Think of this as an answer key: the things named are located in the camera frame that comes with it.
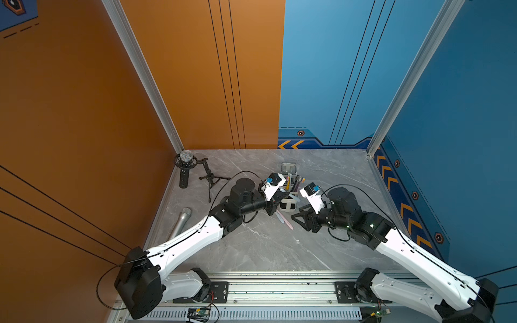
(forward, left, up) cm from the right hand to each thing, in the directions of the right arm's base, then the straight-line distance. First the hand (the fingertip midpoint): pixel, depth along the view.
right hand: (296, 213), depth 70 cm
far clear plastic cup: (+33, 0, -14) cm, 36 cm away
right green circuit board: (-27, -29, -23) cm, 45 cm away
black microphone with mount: (+23, +45, +2) cm, 51 cm away
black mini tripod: (+26, +39, -14) cm, 49 cm away
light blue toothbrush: (+6, 0, 0) cm, 6 cm away
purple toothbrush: (+19, -3, -8) cm, 21 cm away
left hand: (+7, +3, +5) cm, 9 cm away
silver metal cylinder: (+6, +49, -18) cm, 53 cm away
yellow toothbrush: (+19, +1, -8) cm, 20 cm away
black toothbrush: (+19, -1, -9) cm, 21 cm away
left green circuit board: (-26, +35, -24) cm, 50 cm away
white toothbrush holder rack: (+12, +1, -15) cm, 19 cm away
